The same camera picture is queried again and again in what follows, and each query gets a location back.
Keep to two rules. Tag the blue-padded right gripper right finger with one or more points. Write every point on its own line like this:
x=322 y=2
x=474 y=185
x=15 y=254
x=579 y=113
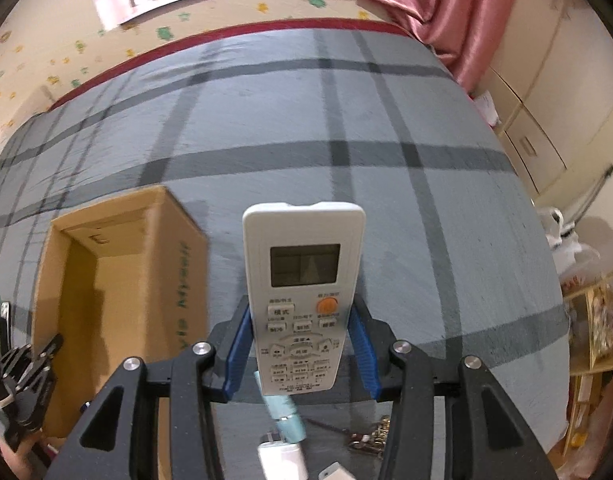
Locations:
x=486 y=437

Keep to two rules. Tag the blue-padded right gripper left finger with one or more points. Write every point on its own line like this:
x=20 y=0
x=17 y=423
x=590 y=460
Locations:
x=117 y=436

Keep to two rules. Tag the metal key bunch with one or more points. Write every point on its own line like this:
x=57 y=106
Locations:
x=370 y=443

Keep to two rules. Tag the small white plug adapter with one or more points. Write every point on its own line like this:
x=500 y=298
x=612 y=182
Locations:
x=335 y=471

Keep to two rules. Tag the white square charger block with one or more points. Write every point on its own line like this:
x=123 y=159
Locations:
x=280 y=459

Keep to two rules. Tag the light blue small bottle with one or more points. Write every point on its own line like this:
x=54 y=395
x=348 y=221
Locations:
x=286 y=417

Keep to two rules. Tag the white air conditioner remote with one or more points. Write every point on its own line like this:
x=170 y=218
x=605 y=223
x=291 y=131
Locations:
x=302 y=267

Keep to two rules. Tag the wooden shelf with clutter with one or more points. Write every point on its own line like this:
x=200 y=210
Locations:
x=585 y=451

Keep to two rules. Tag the brown cardboard box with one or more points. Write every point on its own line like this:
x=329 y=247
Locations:
x=123 y=278

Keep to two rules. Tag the grey plaid bed blanket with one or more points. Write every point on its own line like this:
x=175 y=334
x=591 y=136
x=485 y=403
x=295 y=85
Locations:
x=454 y=257

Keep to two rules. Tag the white plastic bag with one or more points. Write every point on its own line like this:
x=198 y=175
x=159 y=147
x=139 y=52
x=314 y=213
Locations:
x=571 y=256

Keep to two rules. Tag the beige wardrobe cabinet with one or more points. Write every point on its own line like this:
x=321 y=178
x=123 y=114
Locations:
x=551 y=80

